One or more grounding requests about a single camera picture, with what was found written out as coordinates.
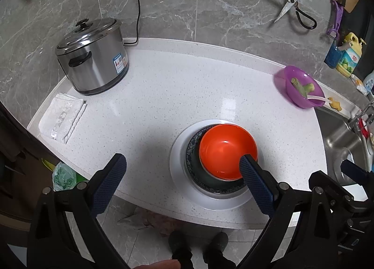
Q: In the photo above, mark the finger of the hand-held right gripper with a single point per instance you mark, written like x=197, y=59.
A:
x=336, y=188
x=355, y=170

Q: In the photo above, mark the red and white object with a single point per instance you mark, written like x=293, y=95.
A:
x=363, y=126

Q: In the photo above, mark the purple peeler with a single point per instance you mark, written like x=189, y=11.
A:
x=336, y=18

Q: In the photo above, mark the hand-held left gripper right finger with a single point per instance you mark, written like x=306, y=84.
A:
x=255, y=184

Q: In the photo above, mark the white spray bottle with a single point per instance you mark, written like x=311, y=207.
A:
x=368, y=80

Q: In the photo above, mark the orange bowl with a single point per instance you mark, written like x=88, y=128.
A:
x=225, y=152

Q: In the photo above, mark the stainless steel rice cooker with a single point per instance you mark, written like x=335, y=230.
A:
x=92, y=58

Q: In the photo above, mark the stainless steel sink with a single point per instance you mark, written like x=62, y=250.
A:
x=336, y=140

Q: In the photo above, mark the dark blue patterned bowl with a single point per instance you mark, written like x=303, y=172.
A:
x=192, y=169

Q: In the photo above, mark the chrome faucet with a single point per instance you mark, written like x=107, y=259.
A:
x=369, y=106

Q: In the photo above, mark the yellow sponge piece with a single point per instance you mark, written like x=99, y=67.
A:
x=335, y=105

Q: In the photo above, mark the yellow dish soap bottle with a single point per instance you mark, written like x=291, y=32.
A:
x=350, y=56

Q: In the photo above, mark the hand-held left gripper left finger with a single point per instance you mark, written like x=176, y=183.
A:
x=111, y=181

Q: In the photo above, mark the blue container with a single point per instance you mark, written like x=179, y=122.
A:
x=333, y=54

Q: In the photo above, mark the green plastic bag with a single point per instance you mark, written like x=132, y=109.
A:
x=62, y=180

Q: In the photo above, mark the person's left hand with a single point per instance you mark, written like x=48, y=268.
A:
x=160, y=265

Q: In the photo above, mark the large white plate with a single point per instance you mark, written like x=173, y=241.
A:
x=181, y=181

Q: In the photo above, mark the person's black shoe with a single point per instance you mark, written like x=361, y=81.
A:
x=217, y=247

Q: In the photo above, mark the white folded towel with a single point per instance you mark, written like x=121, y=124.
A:
x=62, y=117

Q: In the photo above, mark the green vegetable stalk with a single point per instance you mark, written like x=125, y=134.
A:
x=302, y=86

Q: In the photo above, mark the pinkish floor cloth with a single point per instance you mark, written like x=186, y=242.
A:
x=152, y=219

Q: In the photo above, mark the purple plastic bowl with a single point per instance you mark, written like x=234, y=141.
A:
x=292, y=94

